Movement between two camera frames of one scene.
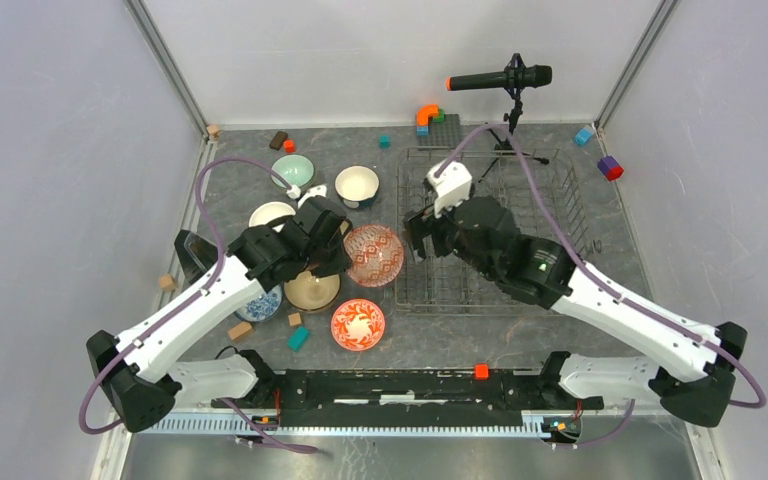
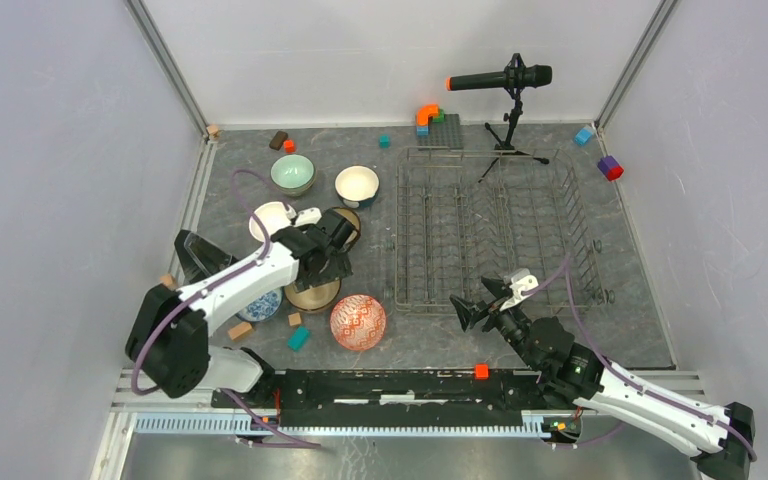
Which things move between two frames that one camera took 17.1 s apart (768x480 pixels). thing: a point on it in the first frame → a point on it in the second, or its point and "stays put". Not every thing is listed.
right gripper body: [446, 238] → [510, 322]
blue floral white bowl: [264, 307] stays put
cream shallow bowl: [270, 212] stays put
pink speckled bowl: [308, 292] stays put
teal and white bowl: [357, 186] stays put
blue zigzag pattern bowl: [373, 255] → [357, 322]
